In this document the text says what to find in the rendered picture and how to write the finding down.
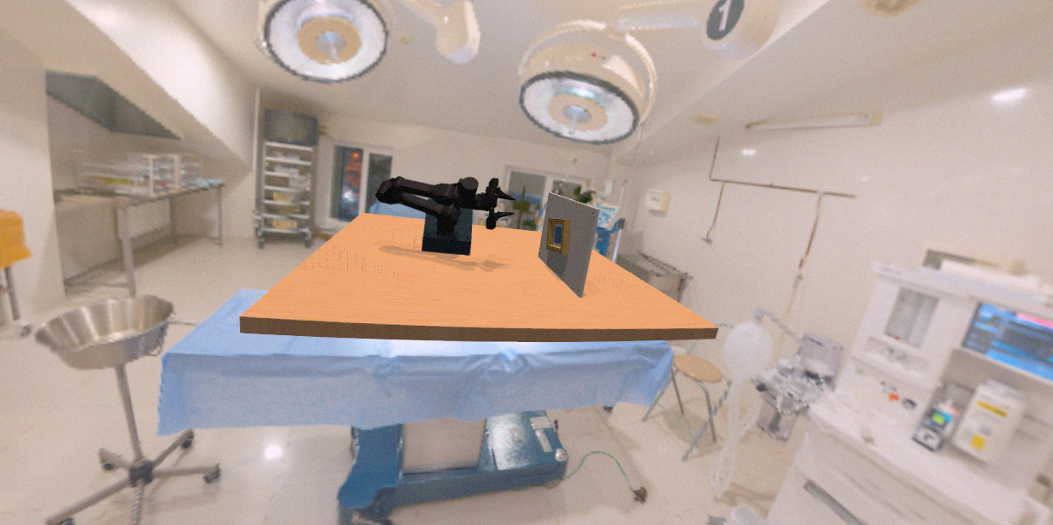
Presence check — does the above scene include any grey wall panel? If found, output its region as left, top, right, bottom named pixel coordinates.
left=538, top=191, right=600, bottom=298

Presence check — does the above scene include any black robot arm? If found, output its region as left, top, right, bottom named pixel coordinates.
left=375, top=176, right=498, bottom=236

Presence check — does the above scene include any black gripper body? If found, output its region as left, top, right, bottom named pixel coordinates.
left=473, top=178, right=499, bottom=230

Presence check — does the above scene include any gold picture frame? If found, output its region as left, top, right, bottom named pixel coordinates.
left=547, top=218, right=571, bottom=255

